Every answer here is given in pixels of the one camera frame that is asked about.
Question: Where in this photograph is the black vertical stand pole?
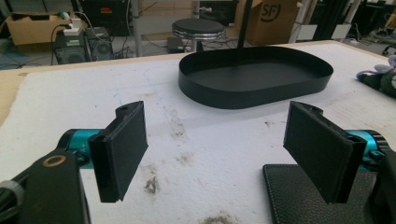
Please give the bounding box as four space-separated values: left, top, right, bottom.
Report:
236 0 254 49

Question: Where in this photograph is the open brown cardboard box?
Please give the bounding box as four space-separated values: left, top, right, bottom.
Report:
5 12 82 47

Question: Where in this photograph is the black leather wallet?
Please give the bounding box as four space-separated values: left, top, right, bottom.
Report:
262 163 378 224

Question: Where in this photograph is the black oval metal tray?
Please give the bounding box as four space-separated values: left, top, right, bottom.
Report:
177 46 334 110

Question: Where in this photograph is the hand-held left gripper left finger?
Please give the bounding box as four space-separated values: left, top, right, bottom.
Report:
88 100 149 203

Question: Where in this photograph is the white foam table mat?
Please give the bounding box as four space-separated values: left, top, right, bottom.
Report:
0 40 396 224

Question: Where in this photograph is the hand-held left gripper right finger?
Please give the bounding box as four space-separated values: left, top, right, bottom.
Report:
282 101 368 204

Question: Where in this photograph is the white power adapter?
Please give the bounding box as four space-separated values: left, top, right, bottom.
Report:
63 18 84 36

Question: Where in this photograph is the round black stool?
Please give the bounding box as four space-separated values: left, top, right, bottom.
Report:
171 18 226 52

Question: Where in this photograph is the brown cardboard box with logo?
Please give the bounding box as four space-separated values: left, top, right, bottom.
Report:
235 0 301 47

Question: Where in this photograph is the black computer tower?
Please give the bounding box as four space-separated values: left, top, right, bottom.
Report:
53 27 115 65

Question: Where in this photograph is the purple and green plush toy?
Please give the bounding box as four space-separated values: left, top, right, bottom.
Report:
355 63 396 99

